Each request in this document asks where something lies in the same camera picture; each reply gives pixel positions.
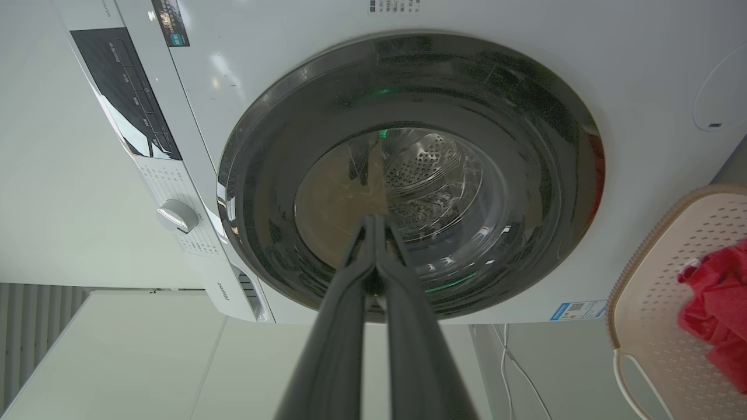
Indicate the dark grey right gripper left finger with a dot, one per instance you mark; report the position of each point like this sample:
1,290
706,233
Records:
332,350

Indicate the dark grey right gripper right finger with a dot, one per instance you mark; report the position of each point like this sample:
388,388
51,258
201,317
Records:
420,361

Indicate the beige perforated laundry basket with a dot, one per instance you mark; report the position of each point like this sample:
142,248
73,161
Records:
659,315

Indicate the blue white energy label sticker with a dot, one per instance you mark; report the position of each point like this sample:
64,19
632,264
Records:
578,310

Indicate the silver washer control knob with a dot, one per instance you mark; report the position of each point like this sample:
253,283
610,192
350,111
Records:
177,215

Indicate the round dark glass washer door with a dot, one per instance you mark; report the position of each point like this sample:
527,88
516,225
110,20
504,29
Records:
513,175

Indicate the white front-load washing machine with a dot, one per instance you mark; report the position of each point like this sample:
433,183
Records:
245,64

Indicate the red garment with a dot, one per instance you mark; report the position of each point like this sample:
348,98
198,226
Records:
721,309

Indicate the dark info sticker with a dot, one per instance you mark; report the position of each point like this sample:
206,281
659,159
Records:
171,22

